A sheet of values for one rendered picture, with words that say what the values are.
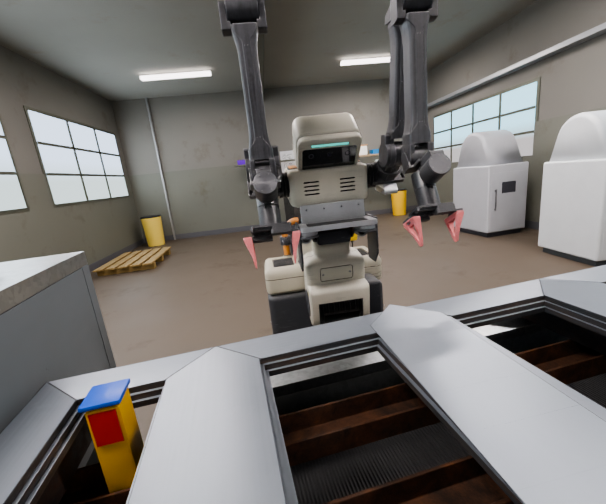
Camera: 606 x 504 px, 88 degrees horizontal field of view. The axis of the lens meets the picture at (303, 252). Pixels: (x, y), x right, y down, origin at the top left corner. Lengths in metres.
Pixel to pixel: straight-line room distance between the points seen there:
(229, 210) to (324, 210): 6.97
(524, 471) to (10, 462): 0.67
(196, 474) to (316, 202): 0.84
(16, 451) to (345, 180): 0.99
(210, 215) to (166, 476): 7.68
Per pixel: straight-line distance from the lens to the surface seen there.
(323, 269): 1.14
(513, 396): 0.60
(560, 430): 0.57
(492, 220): 5.44
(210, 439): 0.54
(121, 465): 0.71
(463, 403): 0.57
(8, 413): 0.84
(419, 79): 0.97
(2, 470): 0.67
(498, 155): 5.55
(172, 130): 8.26
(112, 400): 0.63
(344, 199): 1.12
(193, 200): 8.11
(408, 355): 0.66
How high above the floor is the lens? 1.20
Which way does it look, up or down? 14 degrees down
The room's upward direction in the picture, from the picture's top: 6 degrees counter-clockwise
